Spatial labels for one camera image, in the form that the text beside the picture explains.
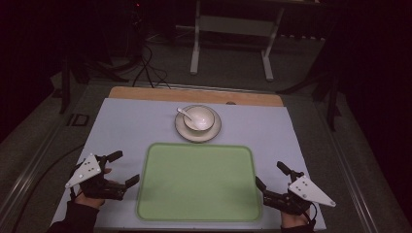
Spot black stand legs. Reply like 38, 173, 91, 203
58, 48, 137, 115
275, 57, 343, 132

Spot white metal stand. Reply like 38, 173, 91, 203
189, 0, 287, 83

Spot white saucer plate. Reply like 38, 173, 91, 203
174, 104, 223, 144

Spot black cables on floor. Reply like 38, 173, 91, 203
131, 44, 172, 89

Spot pale table mat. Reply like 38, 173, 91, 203
51, 97, 327, 232

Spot person's right hand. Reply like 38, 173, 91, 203
280, 211, 312, 229

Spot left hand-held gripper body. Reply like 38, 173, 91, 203
64, 153, 127, 201

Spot dark floor cable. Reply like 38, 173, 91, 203
11, 144, 86, 233

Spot person's left hand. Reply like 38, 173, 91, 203
74, 167, 113, 210

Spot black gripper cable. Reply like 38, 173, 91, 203
302, 200, 318, 228

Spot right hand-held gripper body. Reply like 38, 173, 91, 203
263, 171, 337, 216

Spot white ceramic spoon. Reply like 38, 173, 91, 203
176, 107, 196, 122

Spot black rectangular floor frame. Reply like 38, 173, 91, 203
66, 113, 90, 127

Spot white bowl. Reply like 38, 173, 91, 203
182, 105, 216, 132

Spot green tray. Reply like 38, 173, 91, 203
135, 142, 262, 223

